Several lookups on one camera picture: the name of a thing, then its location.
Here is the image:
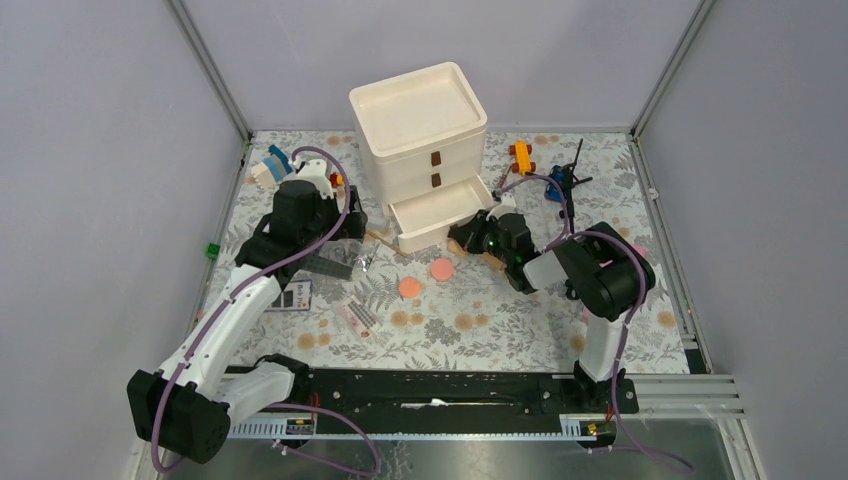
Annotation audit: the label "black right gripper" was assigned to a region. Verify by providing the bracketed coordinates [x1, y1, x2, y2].
[450, 210, 513, 266]

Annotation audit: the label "blue white stacked bricks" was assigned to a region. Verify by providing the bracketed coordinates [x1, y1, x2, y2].
[250, 145, 293, 190]

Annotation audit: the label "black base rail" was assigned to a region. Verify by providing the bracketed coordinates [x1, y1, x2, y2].
[265, 359, 639, 437]

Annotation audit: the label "clear bag with tweezers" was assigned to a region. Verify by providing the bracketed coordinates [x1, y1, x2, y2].
[321, 238, 379, 272]

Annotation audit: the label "gold thin makeup pencil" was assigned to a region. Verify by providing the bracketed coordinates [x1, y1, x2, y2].
[366, 229, 409, 257]

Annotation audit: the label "beige makeup sponge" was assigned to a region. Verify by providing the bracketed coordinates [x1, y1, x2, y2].
[447, 239, 467, 258]

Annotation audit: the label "green small cube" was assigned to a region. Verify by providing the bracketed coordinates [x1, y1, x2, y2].
[205, 243, 220, 260]

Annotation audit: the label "orange round makeup puff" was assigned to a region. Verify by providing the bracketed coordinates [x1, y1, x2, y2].
[398, 277, 423, 299]

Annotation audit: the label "yellow red toy brick car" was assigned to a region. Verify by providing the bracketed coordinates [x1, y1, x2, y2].
[509, 141, 536, 176]

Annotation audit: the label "blue toy brick car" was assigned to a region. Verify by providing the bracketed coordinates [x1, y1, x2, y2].
[544, 165, 572, 204]

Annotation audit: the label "dark grey brick baseplate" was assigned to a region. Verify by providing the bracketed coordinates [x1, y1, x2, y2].
[302, 242, 358, 281]

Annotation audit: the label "pink round makeup puff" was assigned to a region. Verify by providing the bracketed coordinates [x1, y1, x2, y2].
[430, 258, 455, 282]

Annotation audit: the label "red lip gloss tube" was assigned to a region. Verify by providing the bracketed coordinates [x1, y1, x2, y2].
[497, 164, 512, 190]

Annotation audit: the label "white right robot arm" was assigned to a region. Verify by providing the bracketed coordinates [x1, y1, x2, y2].
[448, 210, 656, 412]

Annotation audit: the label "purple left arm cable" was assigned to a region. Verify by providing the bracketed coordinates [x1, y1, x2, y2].
[148, 146, 384, 477]

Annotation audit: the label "white drawer organizer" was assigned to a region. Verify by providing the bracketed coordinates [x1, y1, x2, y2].
[349, 62, 493, 253]

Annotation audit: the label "false eyelash box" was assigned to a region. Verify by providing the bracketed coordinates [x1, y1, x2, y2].
[337, 297, 382, 339]

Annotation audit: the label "beige foundation bottle grey cap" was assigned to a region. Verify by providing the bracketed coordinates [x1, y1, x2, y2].
[481, 252, 506, 271]

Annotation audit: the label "pink plastic scoop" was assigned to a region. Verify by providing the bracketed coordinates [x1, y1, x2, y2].
[582, 245, 648, 324]

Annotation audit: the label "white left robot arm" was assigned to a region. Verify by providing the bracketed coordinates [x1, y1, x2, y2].
[127, 180, 368, 473]

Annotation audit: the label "red green white brick toy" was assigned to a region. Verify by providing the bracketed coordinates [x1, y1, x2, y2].
[329, 172, 345, 188]

